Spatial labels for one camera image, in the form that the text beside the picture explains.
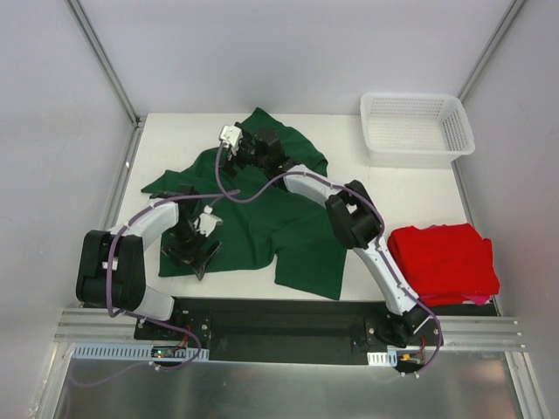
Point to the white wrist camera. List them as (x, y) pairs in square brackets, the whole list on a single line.
[(207, 222), (231, 136)]

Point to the white cable duct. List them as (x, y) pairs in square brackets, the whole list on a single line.
[(382, 359), (137, 352)]

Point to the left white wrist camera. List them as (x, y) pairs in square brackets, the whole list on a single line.
[(207, 222)]

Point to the aluminium frame rail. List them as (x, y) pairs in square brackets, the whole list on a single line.
[(457, 333)]

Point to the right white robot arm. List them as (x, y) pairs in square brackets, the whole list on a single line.
[(354, 219)]

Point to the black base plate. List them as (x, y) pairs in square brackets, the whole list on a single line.
[(329, 351)]

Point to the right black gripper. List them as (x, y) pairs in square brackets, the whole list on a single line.
[(240, 154)]

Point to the white plastic basket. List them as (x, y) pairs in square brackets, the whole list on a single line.
[(415, 130)]

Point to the left white cable duct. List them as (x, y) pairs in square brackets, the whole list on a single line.
[(137, 352)]

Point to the pink folded t shirt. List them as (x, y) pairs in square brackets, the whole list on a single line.
[(478, 300)]

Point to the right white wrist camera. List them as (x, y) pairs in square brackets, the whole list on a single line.
[(231, 136)]

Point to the right white cable duct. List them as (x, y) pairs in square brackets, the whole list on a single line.
[(382, 359)]

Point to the green t shirt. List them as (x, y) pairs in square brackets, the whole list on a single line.
[(270, 226)]

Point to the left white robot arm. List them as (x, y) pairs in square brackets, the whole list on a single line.
[(112, 269)]

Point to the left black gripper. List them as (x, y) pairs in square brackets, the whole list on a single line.
[(188, 251)]

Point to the red folded t shirt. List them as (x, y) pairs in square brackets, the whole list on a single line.
[(443, 263)]

